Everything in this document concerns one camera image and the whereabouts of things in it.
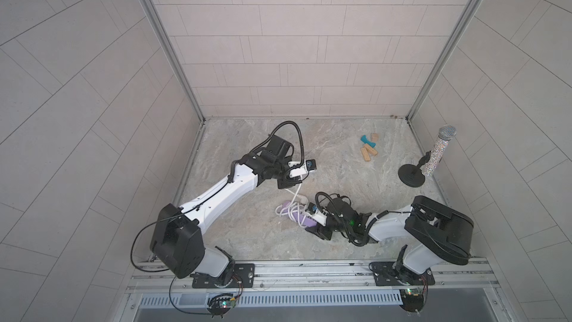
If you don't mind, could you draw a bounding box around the purple power strip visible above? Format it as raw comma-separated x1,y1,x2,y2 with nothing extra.
275,201,316,228

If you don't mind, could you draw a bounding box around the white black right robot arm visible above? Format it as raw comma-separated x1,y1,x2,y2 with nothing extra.
296,192,474,287

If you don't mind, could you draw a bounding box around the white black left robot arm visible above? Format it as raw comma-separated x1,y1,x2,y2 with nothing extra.
150,121,306,286

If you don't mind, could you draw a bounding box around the white perforated vent strip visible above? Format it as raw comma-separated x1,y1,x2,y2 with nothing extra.
139,290,403,309

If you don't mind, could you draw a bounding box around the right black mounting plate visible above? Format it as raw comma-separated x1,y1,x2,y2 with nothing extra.
368,261,435,286

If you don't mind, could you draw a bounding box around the black mounting plate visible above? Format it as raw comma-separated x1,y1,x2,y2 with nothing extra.
192,262,255,289
368,261,435,286

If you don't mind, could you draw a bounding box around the long tan wooden block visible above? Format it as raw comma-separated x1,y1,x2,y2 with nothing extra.
364,144,378,156

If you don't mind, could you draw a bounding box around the glitter microphone on black stand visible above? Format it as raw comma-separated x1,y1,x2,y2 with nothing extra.
398,125,457,188

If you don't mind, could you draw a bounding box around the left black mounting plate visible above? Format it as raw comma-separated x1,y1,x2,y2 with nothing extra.
192,262,255,289

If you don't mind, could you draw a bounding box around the right green circuit board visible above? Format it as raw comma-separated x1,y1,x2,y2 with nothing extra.
399,288,427,314

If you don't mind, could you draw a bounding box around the green circuit board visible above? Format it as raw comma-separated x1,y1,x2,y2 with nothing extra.
399,288,427,314
207,293,237,317

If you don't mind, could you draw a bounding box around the left green circuit board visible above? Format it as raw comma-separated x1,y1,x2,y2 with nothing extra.
207,293,237,317

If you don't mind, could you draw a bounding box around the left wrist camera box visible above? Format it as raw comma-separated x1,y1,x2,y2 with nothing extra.
288,160,317,178

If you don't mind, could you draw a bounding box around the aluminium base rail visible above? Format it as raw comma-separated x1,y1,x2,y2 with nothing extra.
122,256,502,295

